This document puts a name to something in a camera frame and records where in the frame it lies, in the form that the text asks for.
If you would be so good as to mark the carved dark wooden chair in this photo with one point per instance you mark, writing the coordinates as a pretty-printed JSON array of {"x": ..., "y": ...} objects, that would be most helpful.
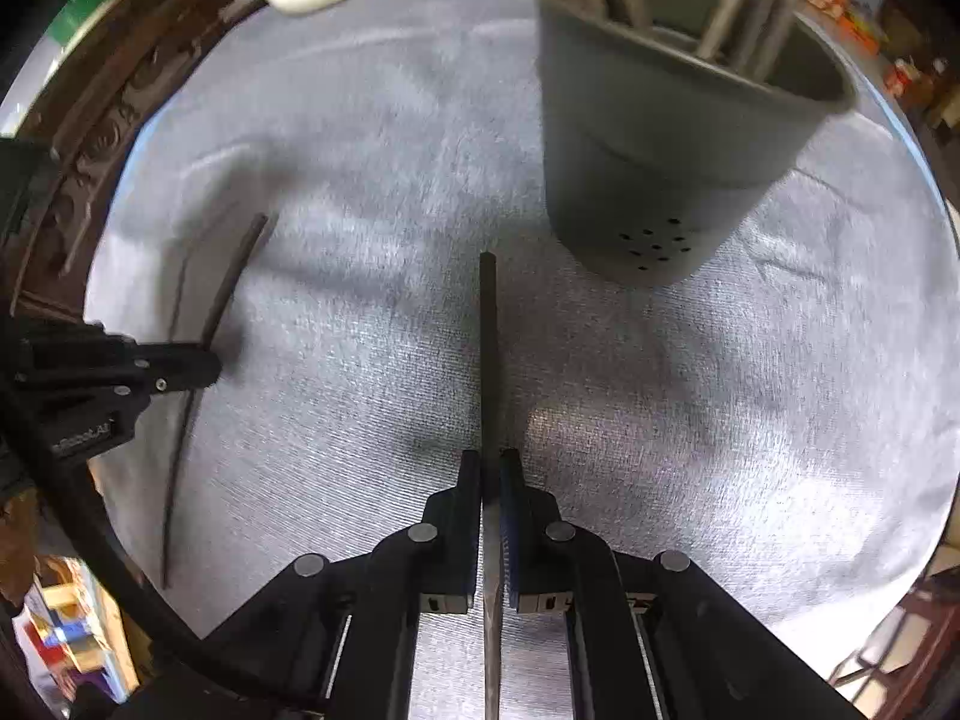
[{"x": 112, "y": 135}]

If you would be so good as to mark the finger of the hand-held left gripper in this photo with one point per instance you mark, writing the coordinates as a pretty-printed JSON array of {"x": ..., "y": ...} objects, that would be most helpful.
[{"x": 172, "y": 369}]

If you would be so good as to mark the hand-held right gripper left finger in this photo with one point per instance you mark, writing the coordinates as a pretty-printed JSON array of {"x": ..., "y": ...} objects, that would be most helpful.
[{"x": 469, "y": 499}]

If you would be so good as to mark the grey tablecloth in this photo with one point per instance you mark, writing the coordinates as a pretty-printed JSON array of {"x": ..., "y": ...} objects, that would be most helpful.
[{"x": 337, "y": 165}]

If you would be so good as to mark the grey perforated utensil holder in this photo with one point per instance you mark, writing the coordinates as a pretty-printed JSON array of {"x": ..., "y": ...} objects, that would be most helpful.
[{"x": 637, "y": 165}]

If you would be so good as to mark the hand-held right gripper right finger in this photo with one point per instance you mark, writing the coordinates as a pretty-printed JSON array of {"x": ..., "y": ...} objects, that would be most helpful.
[{"x": 514, "y": 532}]

